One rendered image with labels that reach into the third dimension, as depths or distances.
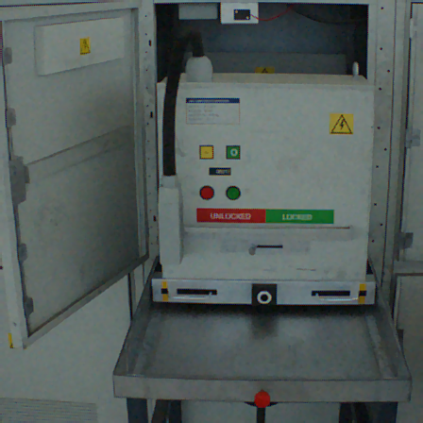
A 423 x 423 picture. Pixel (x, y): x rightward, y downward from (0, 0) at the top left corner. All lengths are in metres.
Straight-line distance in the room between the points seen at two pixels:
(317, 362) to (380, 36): 0.90
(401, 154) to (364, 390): 0.78
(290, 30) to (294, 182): 1.16
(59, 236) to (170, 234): 0.30
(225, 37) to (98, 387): 1.35
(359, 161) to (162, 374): 0.65
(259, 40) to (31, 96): 1.31
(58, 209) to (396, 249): 0.97
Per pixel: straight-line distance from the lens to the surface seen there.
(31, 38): 1.61
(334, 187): 1.68
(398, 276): 2.14
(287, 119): 1.64
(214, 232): 1.67
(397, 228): 2.10
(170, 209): 1.58
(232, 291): 1.75
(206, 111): 1.64
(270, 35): 2.74
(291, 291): 1.75
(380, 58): 1.99
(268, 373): 1.51
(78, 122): 1.78
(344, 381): 1.50
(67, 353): 2.30
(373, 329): 1.69
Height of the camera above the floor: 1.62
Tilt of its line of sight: 18 degrees down
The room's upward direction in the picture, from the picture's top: 1 degrees counter-clockwise
